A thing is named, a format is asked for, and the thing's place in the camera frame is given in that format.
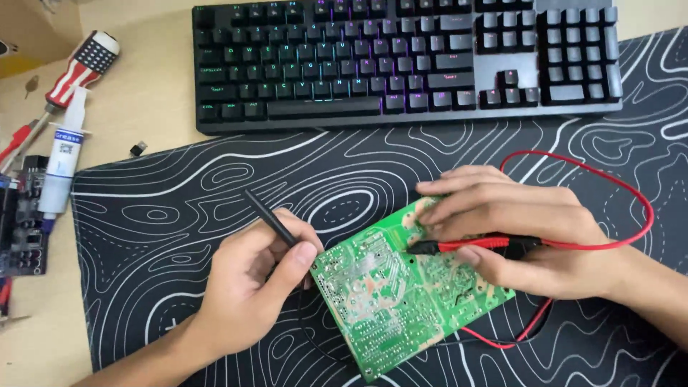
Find red probe cable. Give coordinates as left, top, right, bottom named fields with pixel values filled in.
left=461, top=150, right=655, bottom=350

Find black multimeter probe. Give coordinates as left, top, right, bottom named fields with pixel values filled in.
left=244, top=189, right=300, bottom=249

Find red and black wires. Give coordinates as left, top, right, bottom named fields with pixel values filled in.
left=0, top=276, right=15, bottom=319

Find green circuit board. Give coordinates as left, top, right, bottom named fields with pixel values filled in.
left=310, top=195, right=517, bottom=383

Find dark computer circuit board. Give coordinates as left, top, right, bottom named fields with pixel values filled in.
left=0, top=155, right=52, bottom=278

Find person's left hand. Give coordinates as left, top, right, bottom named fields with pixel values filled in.
left=185, top=207, right=325, bottom=360

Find white thermal grease syringe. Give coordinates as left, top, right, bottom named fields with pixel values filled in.
left=37, top=86, right=92, bottom=233

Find person's right hand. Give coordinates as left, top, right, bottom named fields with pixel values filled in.
left=415, top=165, right=624, bottom=302

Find red multimeter probe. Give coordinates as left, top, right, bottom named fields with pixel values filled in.
left=407, top=235, right=544, bottom=257

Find black contour-line desk mat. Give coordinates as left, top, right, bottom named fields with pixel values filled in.
left=70, top=26, right=688, bottom=387

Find red handled tool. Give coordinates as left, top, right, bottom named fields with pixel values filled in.
left=0, top=123, right=39, bottom=164

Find brown cardboard box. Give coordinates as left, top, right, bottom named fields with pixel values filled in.
left=0, top=0, right=82, bottom=80

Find black mechanical keyboard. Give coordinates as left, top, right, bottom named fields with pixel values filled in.
left=192, top=0, right=624, bottom=135

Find flag-patterned handle screwdriver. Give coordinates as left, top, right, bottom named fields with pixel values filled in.
left=0, top=30, right=120, bottom=174

